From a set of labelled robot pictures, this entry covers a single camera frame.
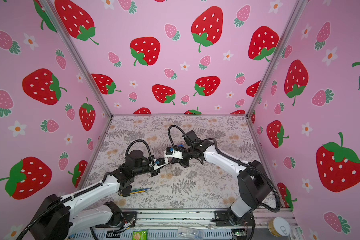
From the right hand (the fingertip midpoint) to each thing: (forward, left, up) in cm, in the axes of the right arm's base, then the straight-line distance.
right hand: (172, 159), depth 80 cm
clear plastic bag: (-31, -13, -13) cm, 36 cm away
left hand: (-2, +2, +2) cm, 3 cm away
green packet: (-34, +10, -13) cm, 38 cm away
